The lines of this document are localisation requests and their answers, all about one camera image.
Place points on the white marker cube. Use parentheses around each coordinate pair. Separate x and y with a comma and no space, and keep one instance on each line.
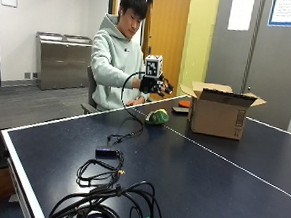
(154,66)

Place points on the orange flat object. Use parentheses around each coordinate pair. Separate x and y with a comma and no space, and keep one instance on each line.
(184,103)

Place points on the black phone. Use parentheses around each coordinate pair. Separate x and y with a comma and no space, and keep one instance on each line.
(180,109)

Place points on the green and yellow soft toy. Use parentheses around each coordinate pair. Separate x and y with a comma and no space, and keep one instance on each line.
(157,117)

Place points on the wooden door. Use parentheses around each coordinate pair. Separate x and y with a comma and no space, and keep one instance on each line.
(168,33)

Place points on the the person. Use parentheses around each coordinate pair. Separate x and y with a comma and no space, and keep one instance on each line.
(114,58)

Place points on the open cardboard box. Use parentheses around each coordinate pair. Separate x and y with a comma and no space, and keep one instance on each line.
(220,111)

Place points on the grey office chair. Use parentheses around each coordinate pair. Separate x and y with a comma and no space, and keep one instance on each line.
(90,93)

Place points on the small black adapter box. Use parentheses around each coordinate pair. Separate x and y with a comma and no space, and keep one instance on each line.
(106,152)

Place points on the stainless steel bin cabinet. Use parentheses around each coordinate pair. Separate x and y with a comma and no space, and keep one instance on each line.
(62,61)

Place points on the white paper sheet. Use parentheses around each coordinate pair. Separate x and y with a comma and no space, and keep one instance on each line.
(241,12)

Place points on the blue framed poster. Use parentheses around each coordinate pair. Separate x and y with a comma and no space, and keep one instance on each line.
(289,11)

